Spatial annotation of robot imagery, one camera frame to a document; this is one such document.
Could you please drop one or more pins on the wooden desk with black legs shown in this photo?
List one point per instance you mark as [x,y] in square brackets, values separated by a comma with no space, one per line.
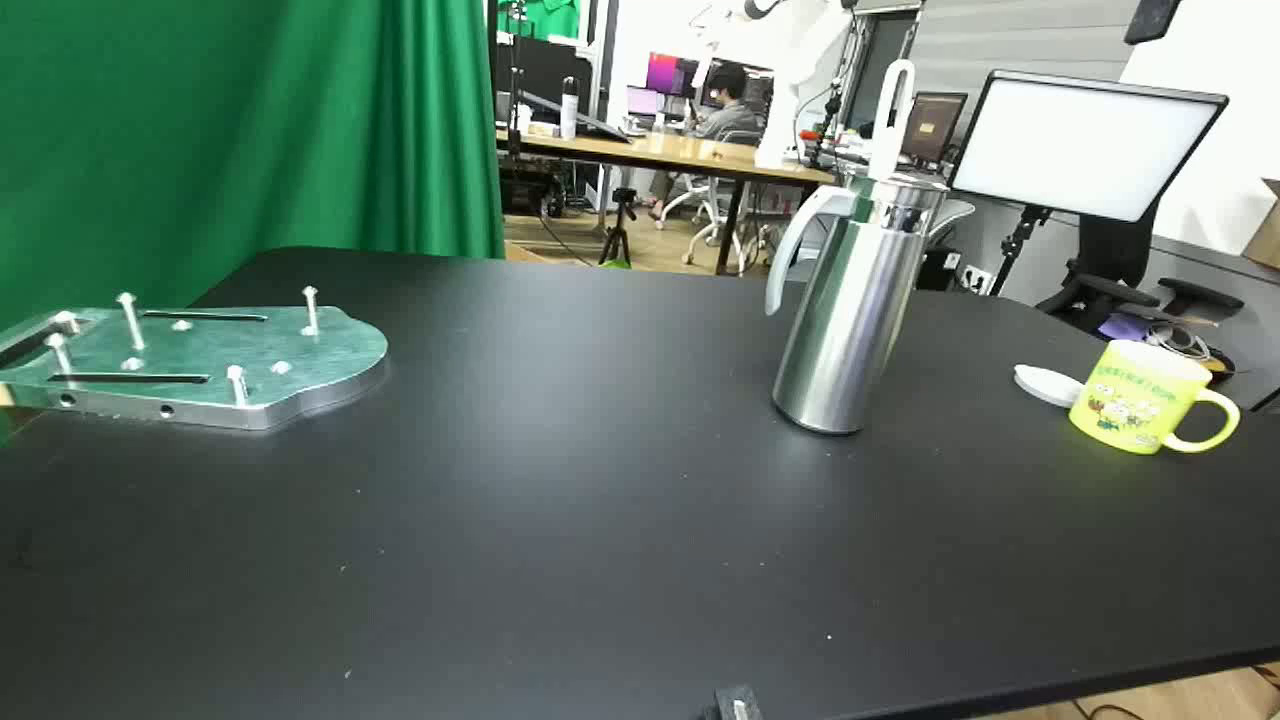
[664,149]

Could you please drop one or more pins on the small white oval object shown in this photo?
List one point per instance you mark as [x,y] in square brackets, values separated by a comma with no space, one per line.
[1046,387]

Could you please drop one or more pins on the seated person in background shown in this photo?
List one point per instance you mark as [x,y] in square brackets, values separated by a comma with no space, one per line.
[731,106]

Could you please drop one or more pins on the stainless steel flask jug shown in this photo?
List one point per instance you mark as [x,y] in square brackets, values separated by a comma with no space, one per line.
[841,332]

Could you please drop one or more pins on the black office chair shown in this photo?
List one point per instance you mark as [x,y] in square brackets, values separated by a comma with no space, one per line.
[1134,264]

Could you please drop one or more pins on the yellow-green ceramic mug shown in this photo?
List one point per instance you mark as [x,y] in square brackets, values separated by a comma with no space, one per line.
[1125,401]

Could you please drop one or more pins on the metal mounting plate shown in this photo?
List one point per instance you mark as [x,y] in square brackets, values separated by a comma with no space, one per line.
[202,366]

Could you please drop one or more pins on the silver bolt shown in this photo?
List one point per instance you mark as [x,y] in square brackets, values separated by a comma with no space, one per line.
[236,387]
[128,322]
[308,308]
[56,355]

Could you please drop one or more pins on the white water bottle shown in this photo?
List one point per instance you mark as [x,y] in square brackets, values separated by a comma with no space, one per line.
[568,111]

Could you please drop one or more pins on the purple item on chair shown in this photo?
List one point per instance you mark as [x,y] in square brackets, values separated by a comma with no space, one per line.
[1125,326]

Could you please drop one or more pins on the green backdrop cloth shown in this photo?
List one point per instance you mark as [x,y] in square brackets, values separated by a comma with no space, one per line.
[545,18]

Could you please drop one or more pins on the dark tablet screen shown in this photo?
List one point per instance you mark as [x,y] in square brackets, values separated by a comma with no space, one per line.
[934,125]

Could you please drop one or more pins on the cardboard box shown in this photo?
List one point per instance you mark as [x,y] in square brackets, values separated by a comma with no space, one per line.
[1267,235]

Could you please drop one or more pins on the small black tripod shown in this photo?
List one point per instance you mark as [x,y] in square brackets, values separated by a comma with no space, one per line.
[617,235]

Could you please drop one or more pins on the green curtain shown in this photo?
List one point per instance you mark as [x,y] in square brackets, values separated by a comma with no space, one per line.
[242,133]

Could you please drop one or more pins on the white light panel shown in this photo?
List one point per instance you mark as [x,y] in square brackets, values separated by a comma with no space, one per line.
[1080,141]

